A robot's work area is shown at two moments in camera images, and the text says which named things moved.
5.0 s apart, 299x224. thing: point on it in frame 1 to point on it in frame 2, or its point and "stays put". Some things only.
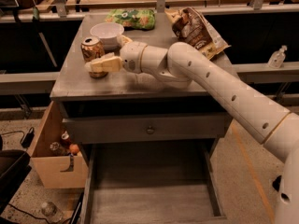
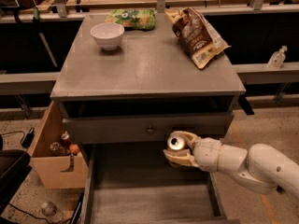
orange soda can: (91, 49) to (176, 143)
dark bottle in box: (56, 147) stays put
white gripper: (132, 57) to (207, 153)
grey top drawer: (143, 126) stays put
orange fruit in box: (74, 148) stays put
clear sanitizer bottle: (277, 58) stays put
